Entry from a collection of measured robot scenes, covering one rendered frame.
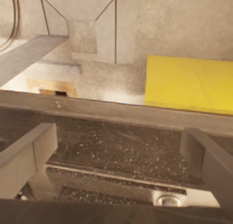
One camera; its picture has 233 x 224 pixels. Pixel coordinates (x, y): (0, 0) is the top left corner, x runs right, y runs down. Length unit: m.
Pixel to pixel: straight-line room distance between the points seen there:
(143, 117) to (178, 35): 0.47
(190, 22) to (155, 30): 0.15
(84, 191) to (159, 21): 0.72
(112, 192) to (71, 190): 0.09
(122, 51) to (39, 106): 0.47
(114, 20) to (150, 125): 0.51
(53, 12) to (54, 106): 0.49
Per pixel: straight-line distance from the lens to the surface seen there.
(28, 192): 0.53
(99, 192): 0.40
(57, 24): 0.94
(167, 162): 0.48
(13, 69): 0.65
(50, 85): 1.14
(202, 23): 0.88
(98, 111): 0.56
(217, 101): 0.61
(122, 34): 0.85
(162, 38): 0.87
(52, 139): 0.17
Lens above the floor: 0.83
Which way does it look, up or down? 51 degrees down
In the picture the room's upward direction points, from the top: 165 degrees counter-clockwise
